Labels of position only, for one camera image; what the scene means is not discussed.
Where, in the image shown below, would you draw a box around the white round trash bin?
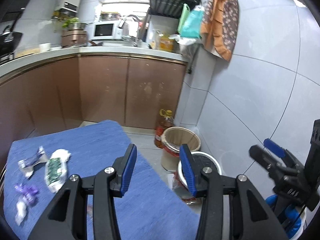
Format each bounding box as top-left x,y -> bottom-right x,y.
178,145 -> 222,198

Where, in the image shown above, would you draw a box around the beige lined trash bin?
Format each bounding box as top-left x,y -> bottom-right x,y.
161,127 -> 201,173

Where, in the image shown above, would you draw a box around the brown kitchen cabinets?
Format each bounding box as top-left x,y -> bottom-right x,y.
1,56 -> 185,163

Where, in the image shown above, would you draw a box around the right blue white glove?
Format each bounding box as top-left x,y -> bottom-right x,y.
278,204 -> 306,239

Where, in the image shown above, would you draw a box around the green white wrapper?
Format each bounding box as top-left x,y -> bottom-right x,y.
44,149 -> 71,193

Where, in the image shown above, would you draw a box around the cooking oil bottle on floor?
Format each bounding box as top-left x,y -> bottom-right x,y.
154,109 -> 174,148

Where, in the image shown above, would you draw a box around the blue fluffy table cloth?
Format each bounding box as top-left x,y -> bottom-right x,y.
1,120 -> 199,239

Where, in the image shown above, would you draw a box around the white blue wrapper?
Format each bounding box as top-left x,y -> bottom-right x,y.
17,146 -> 49,179

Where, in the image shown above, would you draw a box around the orange patterned apron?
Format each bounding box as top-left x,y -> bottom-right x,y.
200,0 -> 239,62

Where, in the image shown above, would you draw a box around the yellow oil bottle on counter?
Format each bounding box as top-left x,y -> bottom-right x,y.
159,34 -> 174,53

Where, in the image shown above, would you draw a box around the teal hanging bag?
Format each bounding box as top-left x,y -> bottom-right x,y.
180,5 -> 204,38

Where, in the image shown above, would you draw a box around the brown cooking pot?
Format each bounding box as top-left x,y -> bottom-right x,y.
61,30 -> 87,47

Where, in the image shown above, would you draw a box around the white microwave oven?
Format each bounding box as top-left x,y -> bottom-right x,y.
91,21 -> 123,41

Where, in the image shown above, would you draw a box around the chrome sink faucet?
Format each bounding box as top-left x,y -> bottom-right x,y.
118,14 -> 140,47

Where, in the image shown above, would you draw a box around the black wok with lid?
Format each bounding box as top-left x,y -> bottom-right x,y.
0,25 -> 23,56

